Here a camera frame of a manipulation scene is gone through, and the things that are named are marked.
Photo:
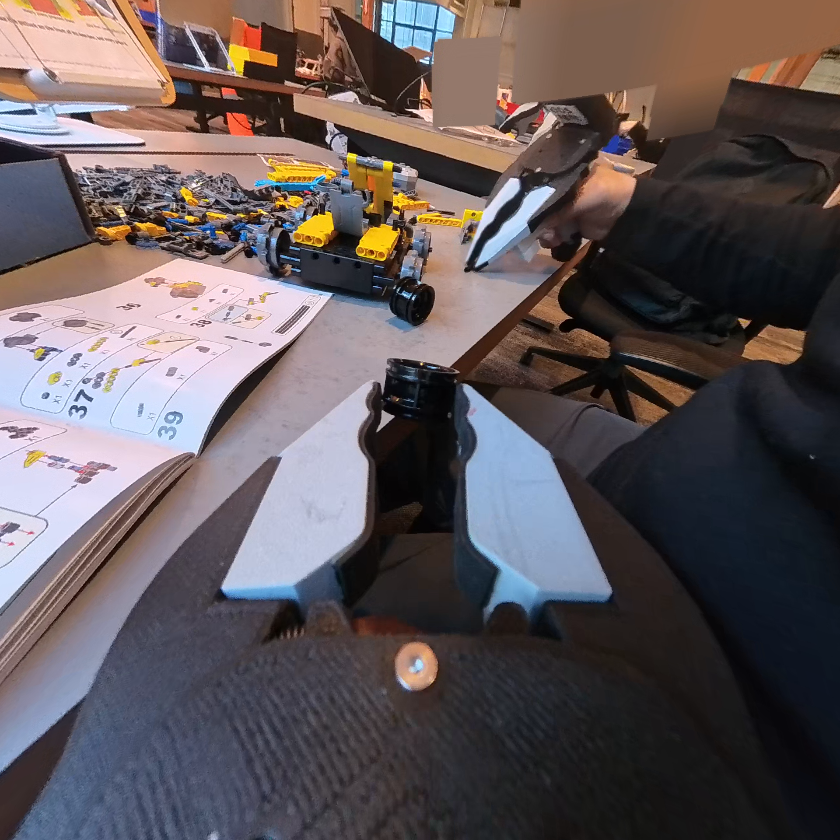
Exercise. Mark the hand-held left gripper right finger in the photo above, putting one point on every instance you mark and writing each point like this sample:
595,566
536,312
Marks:
525,512

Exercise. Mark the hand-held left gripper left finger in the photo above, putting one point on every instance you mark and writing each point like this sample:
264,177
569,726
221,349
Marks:
315,499

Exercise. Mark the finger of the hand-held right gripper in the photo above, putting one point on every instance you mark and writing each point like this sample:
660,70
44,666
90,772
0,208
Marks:
497,210
528,213

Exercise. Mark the black toy wheel rim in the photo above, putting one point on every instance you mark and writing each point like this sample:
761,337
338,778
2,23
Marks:
410,302
417,387

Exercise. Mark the person's right hand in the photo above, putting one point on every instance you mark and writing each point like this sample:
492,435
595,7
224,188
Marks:
597,203

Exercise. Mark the yellow brick beam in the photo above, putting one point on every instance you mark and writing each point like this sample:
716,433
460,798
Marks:
439,219

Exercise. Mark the person's grey trouser leg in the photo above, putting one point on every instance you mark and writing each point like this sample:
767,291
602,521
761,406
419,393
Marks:
571,426

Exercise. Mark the dark cloth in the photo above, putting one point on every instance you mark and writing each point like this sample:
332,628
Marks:
741,164

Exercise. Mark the yellow black brick vehicle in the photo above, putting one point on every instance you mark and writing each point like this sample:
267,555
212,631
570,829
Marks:
315,229

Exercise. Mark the black background monitor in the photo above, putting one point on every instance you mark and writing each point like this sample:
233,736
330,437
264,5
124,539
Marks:
380,65

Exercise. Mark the black office chair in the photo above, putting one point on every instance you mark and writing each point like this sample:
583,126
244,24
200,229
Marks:
656,367

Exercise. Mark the paned window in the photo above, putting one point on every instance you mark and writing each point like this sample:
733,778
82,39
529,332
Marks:
413,26

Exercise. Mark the open instruction manual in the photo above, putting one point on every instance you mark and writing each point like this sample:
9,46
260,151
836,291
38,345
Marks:
131,367

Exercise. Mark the yellow red black blocks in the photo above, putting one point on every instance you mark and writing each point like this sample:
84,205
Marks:
262,56

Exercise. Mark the dark wooden table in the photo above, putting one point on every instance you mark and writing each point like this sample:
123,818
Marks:
216,72

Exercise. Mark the pile of loose brick pieces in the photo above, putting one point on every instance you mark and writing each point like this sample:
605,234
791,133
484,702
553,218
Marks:
170,210

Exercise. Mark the clear acrylic holder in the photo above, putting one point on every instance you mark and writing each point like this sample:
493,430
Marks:
203,46

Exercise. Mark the dark blue cardboard box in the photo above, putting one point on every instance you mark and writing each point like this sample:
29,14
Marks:
39,210

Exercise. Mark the printed paper sheet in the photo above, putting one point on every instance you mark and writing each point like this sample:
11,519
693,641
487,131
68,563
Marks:
65,46

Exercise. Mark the yellow brick frame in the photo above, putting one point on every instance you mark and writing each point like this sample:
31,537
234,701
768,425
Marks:
470,218

